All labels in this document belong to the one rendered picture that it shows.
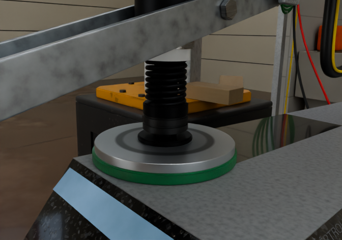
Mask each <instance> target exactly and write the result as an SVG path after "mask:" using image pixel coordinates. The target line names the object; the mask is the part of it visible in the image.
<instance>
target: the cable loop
mask: <svg viewBox="0 0 342 240"><path fill-rule="evenodd" d="M339 3H340V0H325V4H324V13H323V22H322V32H321V44H320V64H321V68H322V71H323V73H324V74H325V75H326V76H328V77H331V78H338V77H342V65H341V66H339V67H336V66H335V59H334V54H335V39H336V29H337V20H338V12H339Z"/></svg>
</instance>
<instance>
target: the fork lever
mask: <svg viewBox="0 0 342 240"><path fill-rule="evenodd" d="M279 5H281V4H280V3H279V2H278V0H188V1H185V2H182V3H179V4H175V5H172V6H169V7H166V8H162V9H159V10H156V11H153V12H149V13H146V14H142V15H139V16H136V17H134V5H131V6H127V7H123V8H120V9H116V10H113V11H109V12H106V13H102V14H98V15H95V16H91V17H88V18H84V19H80V20H77V21H73V22H69V23H66V24H62V25H58V26H55V27H51V28H48V29H44V30H41V31H38V32H34V33H31V34H27V35H23V36H20V37H16V38H13V39H9V40H5V41H1V42H0V122H1V121H4V120H6V119H8V118H11V117H13V116H16V115H18V114H20V113H23V112H25V111H28V110H30V109H32V108H35V107H37V106H40V105H42V104H44V103H47V102H49V101H51V100H54V99H56V98H59V97H61V96H63V95H66V94H68V93H71V92H73V91H75V90H78V89H80V88H82V87H85V86H87V85H90V84H92V83H94V82H97V81H99V80H101V79H104V78H106V77H109V76H111V75H113V74H116V73H118V72H121V71H123V70H126V69H128V68H131V67H133V66H135V65H138V64H140V63H143V62H145V61H147V60H150V59H152V58H154V57H157V56H159V55H161V54H164V53H166V52H169V51H171V50H173V49H176V48H178V47H181V46H183V45H185V44H188V43H190V42H193V41H195V40H197V39H200V38H202V37H204V36H207V35H209V34H212V33H214V32H216V31H219V30H221V29H223V28H226V27H228V26H231V25H233V24H235V23H238V22H240V21H243V20H245V19H247V18H250V17H252V16H254V15H257V14H260V13H262V12H265V11H267V10H269V9H272V8H274V7H276V6H279Z"/></svg>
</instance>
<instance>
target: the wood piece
mask: <svg viewBox="0 0 342 240"><path fill-rule="evenodd" d="M185 86H186V88H187V90H186V91H185V92H186V95H187V96H186V97H185V98H188V99H194V100H200V101H206V102H212V103H218V104H224V105H231V104H235V103H238V102H241V101H243V91H244V87H239V86H231V85H223V84H215V83H207V82H199V81H196V82H190V83H187V84H186V85H185Z"/></svg>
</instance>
